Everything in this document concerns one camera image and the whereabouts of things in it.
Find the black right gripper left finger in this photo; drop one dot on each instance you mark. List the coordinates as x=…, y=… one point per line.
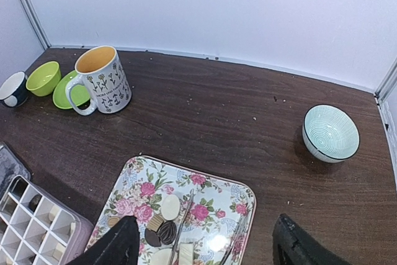
x=120, y=245

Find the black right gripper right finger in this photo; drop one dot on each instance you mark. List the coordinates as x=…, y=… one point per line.
x=293, y=245

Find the metal tongs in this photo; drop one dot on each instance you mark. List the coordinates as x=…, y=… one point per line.
x=218, y=225

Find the white bar chocolate second row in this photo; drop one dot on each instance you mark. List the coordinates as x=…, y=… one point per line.
x=59, y=251

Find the white heart chocolate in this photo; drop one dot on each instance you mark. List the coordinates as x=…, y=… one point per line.
x=53, y=212

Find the pink tin box with dividers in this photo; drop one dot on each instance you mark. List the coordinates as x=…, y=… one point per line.
x=30, y=238

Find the dark chocolate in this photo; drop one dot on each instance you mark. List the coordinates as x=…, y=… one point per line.
x=34, y=202

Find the pink bunny tin lid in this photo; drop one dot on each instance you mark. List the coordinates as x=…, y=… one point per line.
x=10, y=167

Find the white oval chocolate upper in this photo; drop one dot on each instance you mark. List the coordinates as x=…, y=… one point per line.
x=170, y=207

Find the floral pink tray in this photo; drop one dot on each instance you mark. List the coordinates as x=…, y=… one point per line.
x=143, y=184

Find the pale blue ceramic bowl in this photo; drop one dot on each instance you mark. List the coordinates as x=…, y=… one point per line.
x=329, y=134

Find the white mug with orange inside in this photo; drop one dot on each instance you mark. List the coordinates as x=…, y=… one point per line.
x=100, y=71

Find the green bowl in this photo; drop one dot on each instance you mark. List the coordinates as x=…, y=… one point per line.
x=44, y=79

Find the white black bowl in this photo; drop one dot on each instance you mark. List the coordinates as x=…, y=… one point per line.
x=13, y=91

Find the right aluminium frame post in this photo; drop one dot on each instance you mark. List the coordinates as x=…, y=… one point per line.
x=387, y=85

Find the aluminium frame post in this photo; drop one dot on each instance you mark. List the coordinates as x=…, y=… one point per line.
x=387, y=85
x=35, y=23

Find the left aluminium frame post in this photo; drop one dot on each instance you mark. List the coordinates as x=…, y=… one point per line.
x=35, y=23

